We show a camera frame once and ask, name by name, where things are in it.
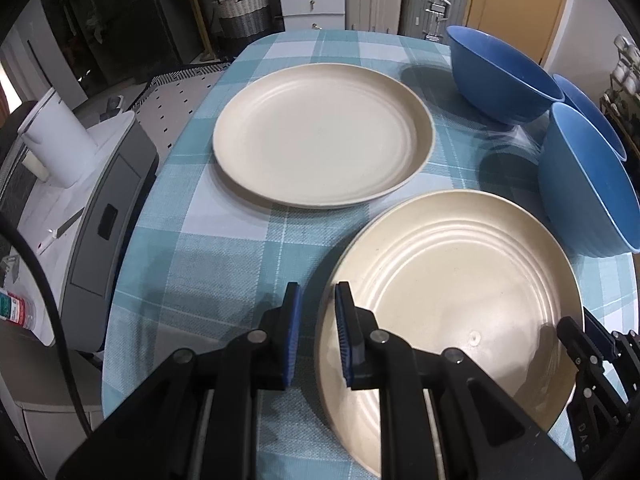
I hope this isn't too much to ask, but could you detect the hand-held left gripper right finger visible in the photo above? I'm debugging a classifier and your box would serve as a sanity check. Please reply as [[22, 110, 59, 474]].
[[334, 281, 583, 480]]

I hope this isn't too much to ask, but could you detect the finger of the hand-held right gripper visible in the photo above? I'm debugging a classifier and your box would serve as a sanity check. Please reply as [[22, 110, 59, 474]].
[[583, 306, 640, 402], [556, 316, 632, 463]]

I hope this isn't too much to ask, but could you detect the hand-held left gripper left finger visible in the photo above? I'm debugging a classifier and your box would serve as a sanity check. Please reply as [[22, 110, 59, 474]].
[[55, 282, 303, 480]]

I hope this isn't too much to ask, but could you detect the cream round plate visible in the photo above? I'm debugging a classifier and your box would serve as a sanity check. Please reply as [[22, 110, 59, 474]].
[[316, 190, 585, 478], [212, 63, 435, 209]]

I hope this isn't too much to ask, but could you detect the blue ceramic bowl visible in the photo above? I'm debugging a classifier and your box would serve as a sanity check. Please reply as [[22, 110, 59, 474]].
[[552, 74, 628, 163], [537, 102, 640, 257], [445, 25, 566, 126]]

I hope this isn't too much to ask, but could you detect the teal white checked tablecloth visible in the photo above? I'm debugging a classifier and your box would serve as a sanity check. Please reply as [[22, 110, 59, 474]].
[[100, 29, 640, 480]]

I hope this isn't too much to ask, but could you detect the grey white printer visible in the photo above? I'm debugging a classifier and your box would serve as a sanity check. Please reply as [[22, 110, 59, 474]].
[[0, 87, 161, 356]]

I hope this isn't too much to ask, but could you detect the white plastic storage box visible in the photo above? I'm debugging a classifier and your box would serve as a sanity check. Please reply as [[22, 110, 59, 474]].
[[0, 325, 106, 466]]

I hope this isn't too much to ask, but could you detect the black white patterned rug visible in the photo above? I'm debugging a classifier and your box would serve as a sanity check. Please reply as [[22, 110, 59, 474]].
[[125, 62, 236, 151]]

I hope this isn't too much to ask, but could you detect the bottle with red green label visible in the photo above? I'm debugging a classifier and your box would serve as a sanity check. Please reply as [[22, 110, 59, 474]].
[[0, 287, 38, 331]]

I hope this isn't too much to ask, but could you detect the grey white wicker basket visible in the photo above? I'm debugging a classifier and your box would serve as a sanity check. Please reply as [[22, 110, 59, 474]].
[[212, 0, 272, 40]]

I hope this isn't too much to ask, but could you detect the silver hard suitcase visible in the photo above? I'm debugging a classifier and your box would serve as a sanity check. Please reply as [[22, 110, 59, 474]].
[[400, 0, 471, 43]]

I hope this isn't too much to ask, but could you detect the yellow wooden door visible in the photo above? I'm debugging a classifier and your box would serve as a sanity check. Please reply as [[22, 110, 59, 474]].
[[462, 0, 573, 66]]

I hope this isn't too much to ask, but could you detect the dark refrigerator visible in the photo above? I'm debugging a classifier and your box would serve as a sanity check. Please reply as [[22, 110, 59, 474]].
[[30, 0, 201, 91]]

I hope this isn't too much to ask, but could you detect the black cable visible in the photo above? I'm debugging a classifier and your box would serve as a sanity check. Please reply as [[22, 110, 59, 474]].
[[0, 210, 96, 433]]

